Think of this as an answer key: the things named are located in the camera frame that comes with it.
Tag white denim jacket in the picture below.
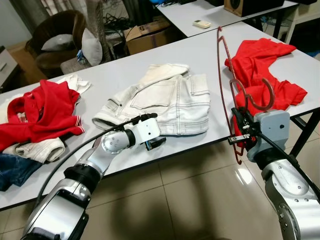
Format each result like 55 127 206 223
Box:
92 63 212 137

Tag red clothes hanger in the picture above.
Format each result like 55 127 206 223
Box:
216 26 275 163

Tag white table with black legs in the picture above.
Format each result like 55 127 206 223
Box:
156 0 301 38
0 21 320 211

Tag white remote control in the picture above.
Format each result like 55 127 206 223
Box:
192 19 212 29

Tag white t-shirt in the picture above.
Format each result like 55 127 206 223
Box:
55 74 92 97

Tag brown cardboard box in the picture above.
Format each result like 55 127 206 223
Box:
124 20 174 55

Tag wooden speaker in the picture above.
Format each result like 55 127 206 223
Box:
223 0 286 18

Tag red polo shirt white trim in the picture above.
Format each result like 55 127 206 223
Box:
0 80 85 151

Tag white pillow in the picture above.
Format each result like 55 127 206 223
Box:
81 27 104 67

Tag cream denim garment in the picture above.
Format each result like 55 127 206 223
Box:
2 137 67 164

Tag brown wicker chair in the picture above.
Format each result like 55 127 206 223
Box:
25 10 89 72

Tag grey cushion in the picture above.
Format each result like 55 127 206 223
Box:
41 34 75 52

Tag blue jeans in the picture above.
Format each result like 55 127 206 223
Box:
0 152 44 192

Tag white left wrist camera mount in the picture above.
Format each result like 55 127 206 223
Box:
131 117 162 146

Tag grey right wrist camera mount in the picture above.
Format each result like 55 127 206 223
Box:
247 111 291 162

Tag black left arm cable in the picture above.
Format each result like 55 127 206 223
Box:
34 113 159 206

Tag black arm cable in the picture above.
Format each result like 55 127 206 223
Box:
250 131 320 201
34 113 159 206

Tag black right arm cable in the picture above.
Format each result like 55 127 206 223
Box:
250 131 320 201

